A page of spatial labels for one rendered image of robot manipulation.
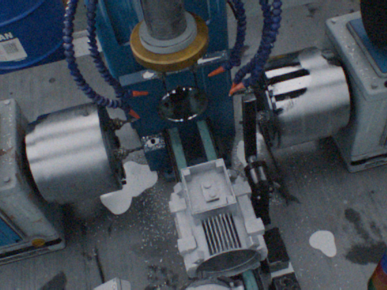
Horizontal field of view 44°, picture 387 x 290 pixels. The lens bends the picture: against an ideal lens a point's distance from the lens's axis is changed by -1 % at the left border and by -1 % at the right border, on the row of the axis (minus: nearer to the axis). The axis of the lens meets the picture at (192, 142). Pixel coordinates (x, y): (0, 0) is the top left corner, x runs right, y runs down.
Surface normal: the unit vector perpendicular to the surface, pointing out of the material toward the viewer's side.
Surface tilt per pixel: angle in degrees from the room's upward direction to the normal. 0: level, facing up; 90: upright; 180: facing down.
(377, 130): 90
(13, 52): 90
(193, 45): 0
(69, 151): 32
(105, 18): 90
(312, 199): 0
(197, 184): 0
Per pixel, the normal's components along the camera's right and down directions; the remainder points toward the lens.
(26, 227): 0.22, 0.78
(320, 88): 0.02, -0.07
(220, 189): -0.12, -0.57
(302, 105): 0.08, 0.18
